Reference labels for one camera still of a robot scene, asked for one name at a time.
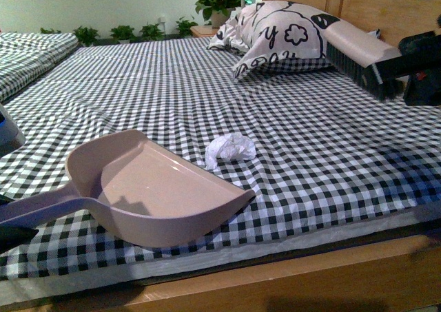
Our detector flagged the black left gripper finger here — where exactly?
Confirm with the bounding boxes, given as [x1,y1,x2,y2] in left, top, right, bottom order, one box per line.
[1,225,39,253]

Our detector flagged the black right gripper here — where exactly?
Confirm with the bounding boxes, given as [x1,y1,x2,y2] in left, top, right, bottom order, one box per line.
[370,31,440,106]

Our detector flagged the pink hand brush black bristles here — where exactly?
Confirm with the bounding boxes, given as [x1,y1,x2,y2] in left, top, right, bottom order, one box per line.
[322,20,404,102]

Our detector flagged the pink plastic dustpan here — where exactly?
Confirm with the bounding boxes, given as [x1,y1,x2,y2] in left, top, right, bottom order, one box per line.
[1,129,255,247]

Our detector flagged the wooden headboard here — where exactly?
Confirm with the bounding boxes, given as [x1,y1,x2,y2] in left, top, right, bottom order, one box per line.
[264,0,440,45]

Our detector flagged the black white checkered bedsheet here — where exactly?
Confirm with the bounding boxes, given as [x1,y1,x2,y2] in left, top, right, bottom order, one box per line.
[0,35,441,281]

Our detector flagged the black white patterned pillow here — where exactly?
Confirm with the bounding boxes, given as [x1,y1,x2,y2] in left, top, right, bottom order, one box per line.
[207,1,340,79]

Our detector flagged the crumpled white paper tissue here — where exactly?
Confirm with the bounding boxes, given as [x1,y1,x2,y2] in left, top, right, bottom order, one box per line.
[205,133,256,170]

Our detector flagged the folded checkered quilt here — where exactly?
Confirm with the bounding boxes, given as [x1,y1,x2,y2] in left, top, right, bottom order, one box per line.
[1,32,79,102]

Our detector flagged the small wooden bedside table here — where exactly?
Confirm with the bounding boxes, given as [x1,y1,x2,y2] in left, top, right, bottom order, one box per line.
[190,25,219,38]

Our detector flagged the small green plant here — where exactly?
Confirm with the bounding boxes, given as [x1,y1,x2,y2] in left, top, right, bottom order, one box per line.
[140,23,165,41]
[73,25,100,47]
[176,17,198,38]
[110,25,136,44]

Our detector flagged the wooden bed frame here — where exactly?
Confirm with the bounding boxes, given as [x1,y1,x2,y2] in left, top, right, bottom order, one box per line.
[0,201,441,312]

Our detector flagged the white wall socket plug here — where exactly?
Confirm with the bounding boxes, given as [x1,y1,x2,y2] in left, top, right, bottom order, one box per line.
[158,16,166,31]

